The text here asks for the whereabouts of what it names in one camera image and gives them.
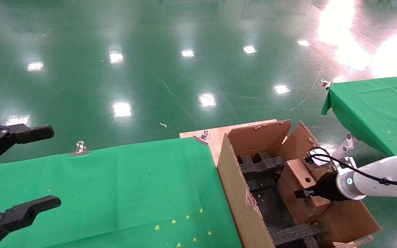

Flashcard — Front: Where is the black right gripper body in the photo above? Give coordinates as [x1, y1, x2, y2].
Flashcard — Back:
[314, 172, 338, 202]

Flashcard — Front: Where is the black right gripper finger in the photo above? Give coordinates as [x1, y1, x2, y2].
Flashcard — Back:
[294, 188, 318, 199]

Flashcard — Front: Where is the small cardboard box with hole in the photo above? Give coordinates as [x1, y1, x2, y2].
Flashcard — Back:
[277, 158, 332, 225]

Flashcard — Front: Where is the large open cardboard carton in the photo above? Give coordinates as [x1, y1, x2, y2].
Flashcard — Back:
[217, 119, 381, 248]

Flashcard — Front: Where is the black foam base sheet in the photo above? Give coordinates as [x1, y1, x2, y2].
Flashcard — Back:
[247, 177, 294, 231]

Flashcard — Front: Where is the black foam insert block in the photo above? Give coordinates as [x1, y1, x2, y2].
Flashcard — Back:
[269, 222, 328, 248]
[237, 152, 288, 181]

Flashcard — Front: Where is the grey metal table leg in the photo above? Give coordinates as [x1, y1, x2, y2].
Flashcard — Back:
[329, 133, 359, 161]

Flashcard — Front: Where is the green felt tablecloth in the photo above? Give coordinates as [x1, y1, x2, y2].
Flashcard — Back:
[321, 74, 397, 157]
[0, 137, 243, 248]

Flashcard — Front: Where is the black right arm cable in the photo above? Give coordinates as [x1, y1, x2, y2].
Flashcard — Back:
[305, 146, 397, 188]

